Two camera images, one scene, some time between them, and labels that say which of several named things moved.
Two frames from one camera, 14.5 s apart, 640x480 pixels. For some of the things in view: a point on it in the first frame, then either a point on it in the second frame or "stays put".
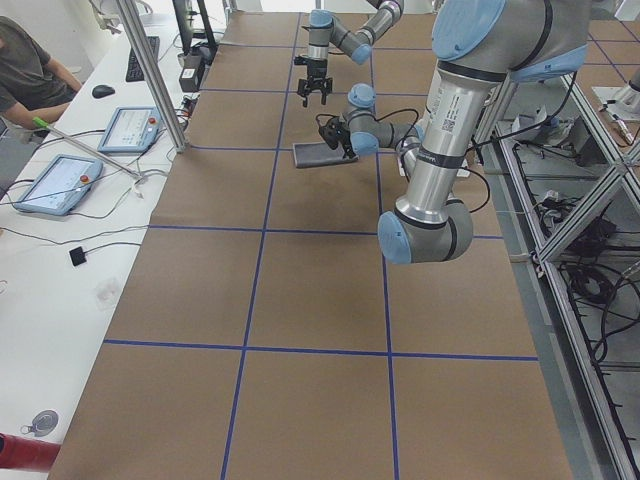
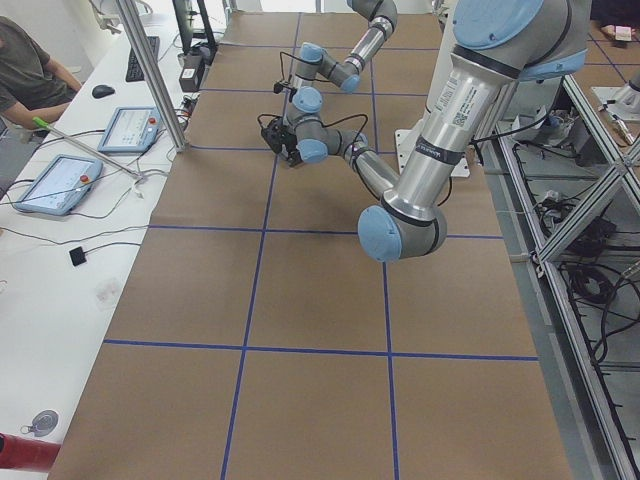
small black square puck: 77,256 stays put
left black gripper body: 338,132 to 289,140
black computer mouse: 102,90 stays put
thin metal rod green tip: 44,125 stays put
